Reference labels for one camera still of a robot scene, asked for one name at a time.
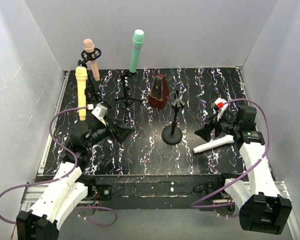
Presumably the white microphone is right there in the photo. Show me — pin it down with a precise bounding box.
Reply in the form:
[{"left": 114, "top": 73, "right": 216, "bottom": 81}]
[{"left": 193, "top": 135, "right": 234, "bottom": 154}]

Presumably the tall black clip stand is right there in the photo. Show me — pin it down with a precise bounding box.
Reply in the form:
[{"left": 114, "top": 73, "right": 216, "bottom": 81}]
[{"left": 161, "top": 90, "right": 185, "bottom": 145}]

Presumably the small black tripod clip stand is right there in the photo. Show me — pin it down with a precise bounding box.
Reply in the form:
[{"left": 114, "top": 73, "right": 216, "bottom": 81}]
[{"left": 114, "top": 70, "right": 144, "bottom": 114}]

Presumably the yellow microphone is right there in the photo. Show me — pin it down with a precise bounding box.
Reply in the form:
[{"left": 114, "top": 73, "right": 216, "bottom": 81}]
[{"left": 75, "top": 66, "right": 88, "bottom": 121}]

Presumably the black tripod shock-mount stand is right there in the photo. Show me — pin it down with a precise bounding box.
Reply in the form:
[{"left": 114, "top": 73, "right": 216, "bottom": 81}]
[{"left": 76, "top": 46, "right": 113, "bottom": 111}]

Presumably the pink microphone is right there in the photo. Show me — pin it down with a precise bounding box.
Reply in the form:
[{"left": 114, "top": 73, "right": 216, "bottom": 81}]
[{"left": 83, "top": 38, "right": 101, "bottom": 81}]

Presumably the teal microphone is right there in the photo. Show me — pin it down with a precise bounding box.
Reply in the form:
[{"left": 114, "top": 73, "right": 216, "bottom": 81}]
[{"left": 129, "top": 29, "right": 145, "bottom": 73}]

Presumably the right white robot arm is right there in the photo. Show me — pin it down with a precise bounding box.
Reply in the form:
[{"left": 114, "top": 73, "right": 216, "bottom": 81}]
[{"left": 193, "top": 99, "right": 292, "bottom": 235}]

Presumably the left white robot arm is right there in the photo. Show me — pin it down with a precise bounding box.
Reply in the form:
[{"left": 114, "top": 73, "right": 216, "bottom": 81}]
[{"left": 16, "top": 118, "right": 135, "bottom": 240}]

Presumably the brown metronome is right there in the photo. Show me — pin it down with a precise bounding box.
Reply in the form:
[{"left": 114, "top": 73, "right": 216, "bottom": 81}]
[{"left": 148, "top": 73, "right": 170, "bottom": 109}]

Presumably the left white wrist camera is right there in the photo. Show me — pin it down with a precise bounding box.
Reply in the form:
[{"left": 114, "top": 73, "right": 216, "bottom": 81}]
[{"left": 91, "top": 103, "right": 108, "bottom": 126}]

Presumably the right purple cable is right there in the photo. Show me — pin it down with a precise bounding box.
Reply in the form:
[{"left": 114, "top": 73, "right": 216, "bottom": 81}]
[{"left": 191, "top": 98, "right": 272, "bottom": 209}]

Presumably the purple cable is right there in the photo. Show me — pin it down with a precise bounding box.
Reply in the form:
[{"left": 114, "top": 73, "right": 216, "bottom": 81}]
[
  {"left": 0, "top": 104, "right": 118, "bottom": 227},
  {"left": 191, "top": 98, "right": 272, "bottom": 209}
]

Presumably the black front mounting rail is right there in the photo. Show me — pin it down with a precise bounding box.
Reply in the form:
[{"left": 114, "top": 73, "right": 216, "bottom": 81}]
[{"left": 84, "top": 173, "right": 226, "bottom": 210}]

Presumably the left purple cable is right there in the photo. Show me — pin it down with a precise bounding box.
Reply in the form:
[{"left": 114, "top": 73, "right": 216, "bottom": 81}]
[{"left": 0, "top": 104, "right": 118, "bottom": 227}]

